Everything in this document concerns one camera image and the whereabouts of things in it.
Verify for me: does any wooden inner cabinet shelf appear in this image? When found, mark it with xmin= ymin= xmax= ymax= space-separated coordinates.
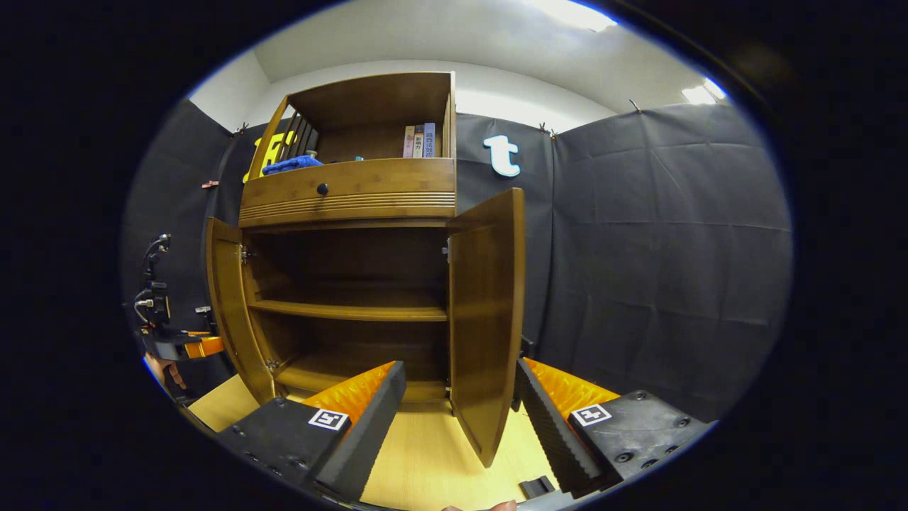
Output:
xmin=248 ymin=299 xmax=449 ymax=323

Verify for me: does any wooden shoe cabinet door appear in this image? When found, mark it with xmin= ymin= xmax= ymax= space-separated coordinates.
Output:
xmin=206 ymin=217 xmax=279 ymax=406
xmin=447 ymin=187 xmax=527 ymax=469

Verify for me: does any large ceiling light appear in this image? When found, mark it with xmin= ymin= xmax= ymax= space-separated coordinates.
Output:
xmin=528 ymin=0 xmax=619 ymax=33

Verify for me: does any wooden shoe cabinet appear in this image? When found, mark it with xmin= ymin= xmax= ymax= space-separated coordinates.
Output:
xmin=206 ymin=71 xmax=527 ymax=469

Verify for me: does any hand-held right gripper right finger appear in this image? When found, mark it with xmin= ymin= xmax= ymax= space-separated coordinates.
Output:
xmin=512 ymin=357 xmax=712 ymax=498

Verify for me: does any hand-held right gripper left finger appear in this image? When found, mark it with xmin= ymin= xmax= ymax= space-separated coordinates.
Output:
xmin=216 ymin=361 xmax=407 ymax=503

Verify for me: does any black backdrop cloth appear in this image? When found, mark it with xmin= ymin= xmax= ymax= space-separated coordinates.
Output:
xmin=121 ymin=99 xmax=794 ymax=424

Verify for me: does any small ceiling light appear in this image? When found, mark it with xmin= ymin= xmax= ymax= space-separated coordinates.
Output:
xmin=681 ymin=77 xmax=729 ymax=106

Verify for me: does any blue knitted cloth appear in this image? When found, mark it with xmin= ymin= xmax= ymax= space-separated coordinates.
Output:
xmin=261 ymin=155 xmax=324 ymax=176

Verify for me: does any wooden cabinet drawer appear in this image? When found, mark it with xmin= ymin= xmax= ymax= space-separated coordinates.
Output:
xmin=239 ymin=158 xmax=457 ymax=229

